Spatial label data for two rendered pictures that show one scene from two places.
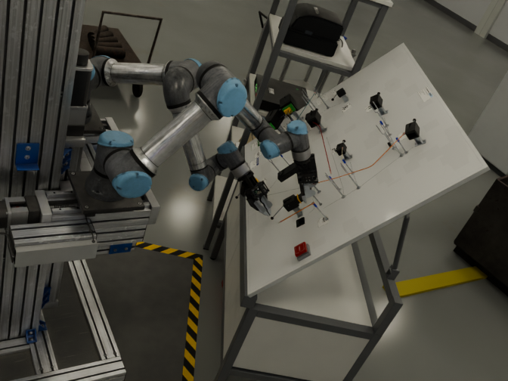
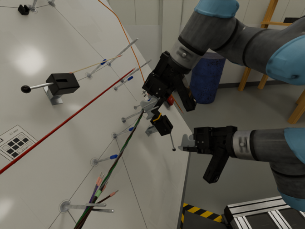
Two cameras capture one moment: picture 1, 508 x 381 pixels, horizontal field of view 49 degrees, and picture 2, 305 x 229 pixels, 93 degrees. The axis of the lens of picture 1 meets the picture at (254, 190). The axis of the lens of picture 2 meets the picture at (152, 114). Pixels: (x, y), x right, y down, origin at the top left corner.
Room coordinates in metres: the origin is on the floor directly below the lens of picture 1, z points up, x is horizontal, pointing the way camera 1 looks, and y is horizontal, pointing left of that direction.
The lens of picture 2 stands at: (2.33, 0.01, 1.47)
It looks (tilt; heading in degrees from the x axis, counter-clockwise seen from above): 35 degrees down; 212
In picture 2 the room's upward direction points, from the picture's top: straight up
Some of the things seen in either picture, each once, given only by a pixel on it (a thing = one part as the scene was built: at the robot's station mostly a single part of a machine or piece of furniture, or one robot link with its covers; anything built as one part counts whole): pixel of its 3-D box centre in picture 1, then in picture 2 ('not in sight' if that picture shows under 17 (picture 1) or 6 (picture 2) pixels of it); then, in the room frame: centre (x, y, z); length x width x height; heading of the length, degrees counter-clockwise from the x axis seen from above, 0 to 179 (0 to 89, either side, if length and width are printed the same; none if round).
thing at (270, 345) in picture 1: (292, 261); not in sight; (2.29, -0.32, 0.60); 1.17 x 0.58 x 0.40; 13
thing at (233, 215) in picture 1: (237, 215); not in sight; (2.49, 0.03, 0.60); 0.55 x 0.02 x 0.39; 13
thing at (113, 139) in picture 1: (114, 152); not in sight; (1.58, 0.50, 1.33); 0.13 x 0.12 x 0.14; 43
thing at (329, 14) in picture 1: (310, 26); not in sight; (3.06, 0.04, 1.56); 0.30 x 0.23 x 0.19; 105
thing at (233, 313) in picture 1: (236, 286); not in sight; (1.95, -0.09, 0.60); 0.55 x 0.03 x 0.39; 13
